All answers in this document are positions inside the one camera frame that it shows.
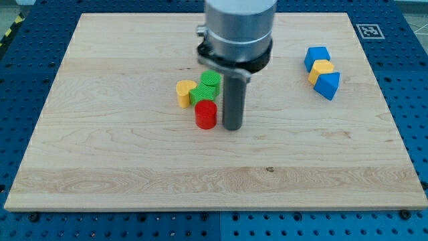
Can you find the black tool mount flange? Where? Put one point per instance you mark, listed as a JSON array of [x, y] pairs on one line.
[[239, 70]]

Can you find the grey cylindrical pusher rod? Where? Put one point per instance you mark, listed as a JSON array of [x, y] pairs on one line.
[[234, 90]]

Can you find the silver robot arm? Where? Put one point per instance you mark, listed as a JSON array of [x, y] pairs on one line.
[[237, 42]]

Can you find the green star block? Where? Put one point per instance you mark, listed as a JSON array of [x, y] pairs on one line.
[[201, 92]]

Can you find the green cylinder block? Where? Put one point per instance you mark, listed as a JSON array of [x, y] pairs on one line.
[[211, 78]]

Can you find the red cylinder block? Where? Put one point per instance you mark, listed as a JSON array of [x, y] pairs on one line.
[[206, 114]]

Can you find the yellow heart block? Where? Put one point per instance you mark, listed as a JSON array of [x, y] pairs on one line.
[[183, 88]]

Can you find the blue cube block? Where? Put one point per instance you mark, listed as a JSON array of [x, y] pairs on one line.
[[313, 54]]

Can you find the blue triangle block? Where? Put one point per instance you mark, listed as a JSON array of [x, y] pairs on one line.
[[327, 85]]

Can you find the yellow pentagon block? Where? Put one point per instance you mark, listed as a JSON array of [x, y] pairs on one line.
[[320, 67]]

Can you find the white fiducial marker tag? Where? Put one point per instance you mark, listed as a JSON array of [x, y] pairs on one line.
[[370, 31]]

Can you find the wooden board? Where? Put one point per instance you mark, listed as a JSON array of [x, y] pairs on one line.
[[112, 138]]

